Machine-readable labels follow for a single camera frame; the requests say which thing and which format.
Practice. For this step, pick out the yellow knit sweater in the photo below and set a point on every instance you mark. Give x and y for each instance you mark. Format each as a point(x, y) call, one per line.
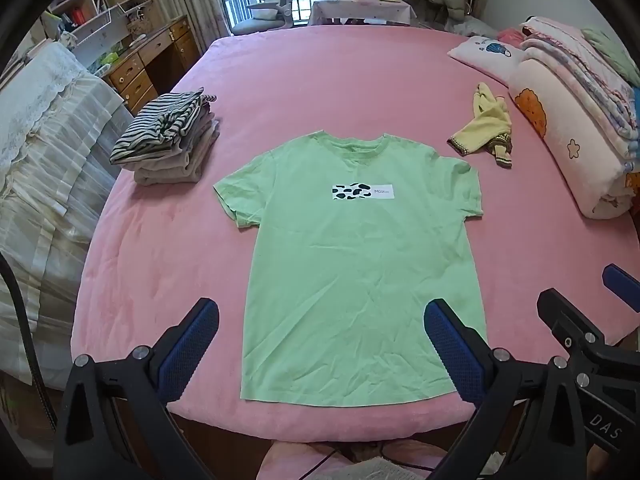
point(487, 125)

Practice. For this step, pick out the green t-shirt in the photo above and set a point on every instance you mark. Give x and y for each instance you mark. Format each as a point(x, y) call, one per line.
point(350, 270)

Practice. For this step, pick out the cream curtain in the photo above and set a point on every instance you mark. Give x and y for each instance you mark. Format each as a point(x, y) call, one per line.
point(185, 0)

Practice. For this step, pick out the white shelf unit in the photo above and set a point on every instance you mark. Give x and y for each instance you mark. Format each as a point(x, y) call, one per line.
point(95, 15)

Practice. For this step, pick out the wooden desk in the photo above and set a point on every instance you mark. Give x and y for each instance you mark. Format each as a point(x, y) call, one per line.
point(145, 67)

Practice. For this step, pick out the white pink printed pillow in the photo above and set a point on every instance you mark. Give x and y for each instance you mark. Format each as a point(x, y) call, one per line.
point(480, 57)

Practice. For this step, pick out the blue fuzzy blanket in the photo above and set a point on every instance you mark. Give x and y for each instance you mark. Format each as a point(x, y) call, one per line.
point(636, 107)

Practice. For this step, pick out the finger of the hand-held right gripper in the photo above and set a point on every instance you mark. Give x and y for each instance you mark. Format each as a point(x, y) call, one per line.
point(622, 287)
point(565, 317)

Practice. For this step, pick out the folded striped shirt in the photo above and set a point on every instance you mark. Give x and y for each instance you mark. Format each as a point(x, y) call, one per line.
point(150, 130)

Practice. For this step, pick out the white lace furniture cover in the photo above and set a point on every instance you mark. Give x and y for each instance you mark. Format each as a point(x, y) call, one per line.
point(45, 185)

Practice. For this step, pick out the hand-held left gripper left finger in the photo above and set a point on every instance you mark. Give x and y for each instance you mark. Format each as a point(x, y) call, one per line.
point(192, 345)

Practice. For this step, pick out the person's pink clothing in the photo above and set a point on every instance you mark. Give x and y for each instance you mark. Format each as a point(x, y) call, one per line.
point(310, 460)

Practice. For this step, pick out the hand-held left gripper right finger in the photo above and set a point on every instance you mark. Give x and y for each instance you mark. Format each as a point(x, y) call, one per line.
point(452, 350)

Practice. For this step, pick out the pink bed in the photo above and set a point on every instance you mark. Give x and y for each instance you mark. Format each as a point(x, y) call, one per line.
point(325, 85)

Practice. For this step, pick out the rolled cartoon print blanket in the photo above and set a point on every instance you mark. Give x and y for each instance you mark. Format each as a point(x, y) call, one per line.
point(570, 145)

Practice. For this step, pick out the pale green folded blanket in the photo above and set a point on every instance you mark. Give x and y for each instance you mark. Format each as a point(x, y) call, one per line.
point(610, 50)

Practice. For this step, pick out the small pink cloth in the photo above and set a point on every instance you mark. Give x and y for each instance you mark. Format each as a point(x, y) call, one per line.
point(510, 36)

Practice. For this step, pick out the small table with tablecloth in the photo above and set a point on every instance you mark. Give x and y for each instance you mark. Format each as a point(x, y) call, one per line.
point(360, 10)

